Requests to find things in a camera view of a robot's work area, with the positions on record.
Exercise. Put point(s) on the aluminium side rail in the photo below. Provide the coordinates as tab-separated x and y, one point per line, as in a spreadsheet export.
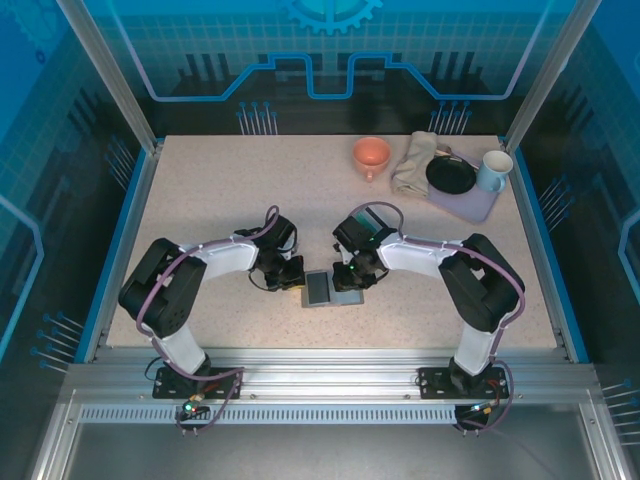
530	225
131	220

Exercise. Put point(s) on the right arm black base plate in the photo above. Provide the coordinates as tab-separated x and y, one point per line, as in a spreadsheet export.
435	384

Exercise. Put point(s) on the clear plastic card box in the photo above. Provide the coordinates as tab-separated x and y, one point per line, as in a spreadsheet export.
384	220

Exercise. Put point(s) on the lavender tray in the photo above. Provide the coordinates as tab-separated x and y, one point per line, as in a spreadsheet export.
470	205

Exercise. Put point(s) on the beige folded cloth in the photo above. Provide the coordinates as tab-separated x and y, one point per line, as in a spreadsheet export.
412	165

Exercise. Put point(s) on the teal credit card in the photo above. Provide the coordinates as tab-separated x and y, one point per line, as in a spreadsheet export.
369	218

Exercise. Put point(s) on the grey card holder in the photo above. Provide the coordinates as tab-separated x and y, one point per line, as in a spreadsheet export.
317	290

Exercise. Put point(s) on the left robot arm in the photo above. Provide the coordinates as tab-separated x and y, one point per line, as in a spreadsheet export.
165	290

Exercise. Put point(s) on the orange cup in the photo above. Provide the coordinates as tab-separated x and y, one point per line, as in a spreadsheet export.
371	152

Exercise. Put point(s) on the black plate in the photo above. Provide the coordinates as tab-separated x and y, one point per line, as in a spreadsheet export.
450	175

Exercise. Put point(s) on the aluminium frame post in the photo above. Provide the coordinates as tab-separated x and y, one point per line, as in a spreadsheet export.
115	80
545	75

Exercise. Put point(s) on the aluminium front rail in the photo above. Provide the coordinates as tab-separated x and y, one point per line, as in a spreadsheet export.
325	372

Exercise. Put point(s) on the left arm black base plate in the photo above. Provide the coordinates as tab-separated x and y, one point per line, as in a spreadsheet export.
167	386

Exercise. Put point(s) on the light blue mug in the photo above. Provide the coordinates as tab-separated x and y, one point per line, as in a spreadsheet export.
495	167

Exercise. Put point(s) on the wooden utensil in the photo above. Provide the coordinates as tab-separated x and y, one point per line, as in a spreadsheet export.
442	149

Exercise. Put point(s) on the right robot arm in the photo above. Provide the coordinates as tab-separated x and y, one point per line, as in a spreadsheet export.
480	285

